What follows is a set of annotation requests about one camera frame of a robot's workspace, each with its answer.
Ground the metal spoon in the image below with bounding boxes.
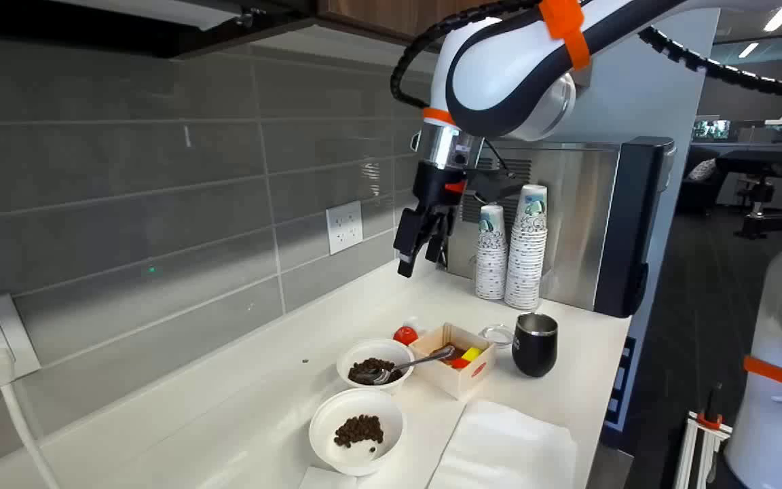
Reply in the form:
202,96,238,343
371,348,454,386

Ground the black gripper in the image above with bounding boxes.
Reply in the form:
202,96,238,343
394,164,466,278

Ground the stainless steel appliance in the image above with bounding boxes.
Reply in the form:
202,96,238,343
477,136,670,317

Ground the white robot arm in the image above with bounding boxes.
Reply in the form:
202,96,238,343
390,0,686,278

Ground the white paper towel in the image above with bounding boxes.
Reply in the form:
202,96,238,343
425,401,576,489

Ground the cardboard box with items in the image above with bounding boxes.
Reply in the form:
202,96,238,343
410,323,496,399

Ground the white bowl with grounds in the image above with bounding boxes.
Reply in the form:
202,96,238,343
307,388,405,477

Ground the white wall outlet centre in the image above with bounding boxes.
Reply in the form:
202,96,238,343
326,200,363,252

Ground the red round object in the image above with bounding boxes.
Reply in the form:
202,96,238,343
394,325,417,344

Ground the black cable conduit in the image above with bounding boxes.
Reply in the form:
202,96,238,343
388,0,782,111

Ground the black metal tumbler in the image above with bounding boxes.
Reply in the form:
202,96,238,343
512,312,560,378

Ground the white power plug cable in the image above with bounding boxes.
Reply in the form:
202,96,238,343
0,344,60,489

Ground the tall paper cup stack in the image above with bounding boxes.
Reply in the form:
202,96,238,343
504,184,547,309

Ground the white bowl with spoon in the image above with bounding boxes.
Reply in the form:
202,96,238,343
336,339,412,388

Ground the clear plastic lid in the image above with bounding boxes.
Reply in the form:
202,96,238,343
479,325,512,344

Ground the short paper cup stack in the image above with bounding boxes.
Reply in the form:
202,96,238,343
474,204,504,301

